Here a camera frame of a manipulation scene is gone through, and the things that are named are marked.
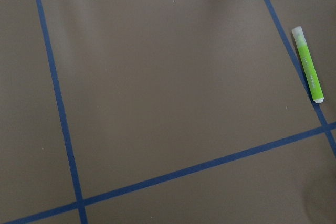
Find green highlighter pen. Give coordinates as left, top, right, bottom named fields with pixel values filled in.
left=292, top=26, right=324, bottom=104

